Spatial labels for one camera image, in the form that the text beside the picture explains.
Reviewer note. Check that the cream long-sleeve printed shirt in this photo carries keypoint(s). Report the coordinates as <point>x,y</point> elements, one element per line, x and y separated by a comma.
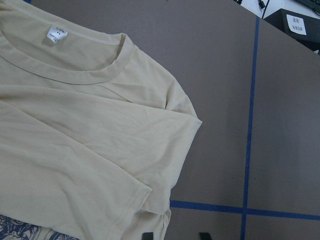
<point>93,132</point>

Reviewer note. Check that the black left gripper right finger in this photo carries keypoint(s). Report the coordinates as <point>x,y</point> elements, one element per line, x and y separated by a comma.
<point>205,236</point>

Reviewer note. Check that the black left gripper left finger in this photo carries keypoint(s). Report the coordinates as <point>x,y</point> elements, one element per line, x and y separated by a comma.
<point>147,236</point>

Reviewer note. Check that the black labelled box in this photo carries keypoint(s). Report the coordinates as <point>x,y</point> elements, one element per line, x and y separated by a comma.
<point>302,28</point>

